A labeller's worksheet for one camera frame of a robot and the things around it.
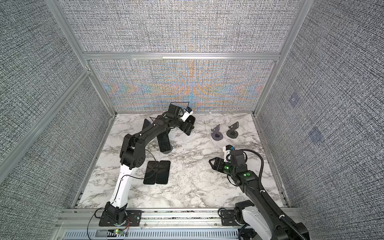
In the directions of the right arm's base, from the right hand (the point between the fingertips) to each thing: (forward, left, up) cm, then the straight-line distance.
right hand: (213, 161), depth 83 cm
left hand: (+28, +13, 0) cm, 31 cm away
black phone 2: (-3, +36, -8) cm, 37 cm away
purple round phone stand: (+24, -5, -7) cm, 25 cm away
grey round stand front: (+11, +27, -8) cm, 30 cm away
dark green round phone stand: (+26, -17, -8) cm, 32 cm away
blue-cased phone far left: (+23, +40, +6) cm, 47 cm away
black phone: (+24, +12, +8) cm, 28 cm away
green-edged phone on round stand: (+12, +29, +1) cm, 31 cm away
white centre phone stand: (+22, +17, -7) cm, 29 cm away
